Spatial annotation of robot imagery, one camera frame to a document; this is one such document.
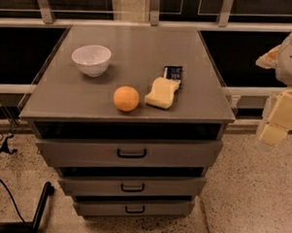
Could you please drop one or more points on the grey bottom drawer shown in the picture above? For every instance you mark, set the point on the grey bottom drawer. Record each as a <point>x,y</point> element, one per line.
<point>134,208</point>

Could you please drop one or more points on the grey drawer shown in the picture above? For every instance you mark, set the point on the grey drawer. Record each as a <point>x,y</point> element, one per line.
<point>123,153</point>
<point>132,186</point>
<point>134,208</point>

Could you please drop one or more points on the grey drawer cabinet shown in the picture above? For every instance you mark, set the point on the grey drawer cabinet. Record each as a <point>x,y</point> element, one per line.
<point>68,104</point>

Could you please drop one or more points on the grey top drawer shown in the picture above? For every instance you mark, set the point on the grey top drawer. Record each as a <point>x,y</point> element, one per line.
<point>123,153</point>

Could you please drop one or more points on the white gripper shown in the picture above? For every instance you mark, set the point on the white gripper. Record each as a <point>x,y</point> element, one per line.
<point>277,117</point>

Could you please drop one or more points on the orange fruit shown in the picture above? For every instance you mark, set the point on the orange fruit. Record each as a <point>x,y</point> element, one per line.
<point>126,98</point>

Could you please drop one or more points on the dark blue snack packet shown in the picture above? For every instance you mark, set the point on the dark blue snack packet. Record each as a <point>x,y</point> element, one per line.
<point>172,74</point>

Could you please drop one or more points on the black chair leg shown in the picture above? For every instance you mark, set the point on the black chair leg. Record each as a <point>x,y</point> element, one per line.
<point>30,226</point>

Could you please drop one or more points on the metal window railing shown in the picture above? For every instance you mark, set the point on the metal window railing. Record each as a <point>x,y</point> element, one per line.
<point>207,15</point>

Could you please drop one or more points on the yellow sponge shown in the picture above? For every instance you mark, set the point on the yellow sponge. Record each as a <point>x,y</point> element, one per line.
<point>162,93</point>

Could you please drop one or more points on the grey middle drawer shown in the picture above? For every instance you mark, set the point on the grey middle drawer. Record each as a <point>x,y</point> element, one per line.
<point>132,186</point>

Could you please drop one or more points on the white ceramic bowl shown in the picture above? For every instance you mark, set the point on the white ceramic bowl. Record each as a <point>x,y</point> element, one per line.
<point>92,60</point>

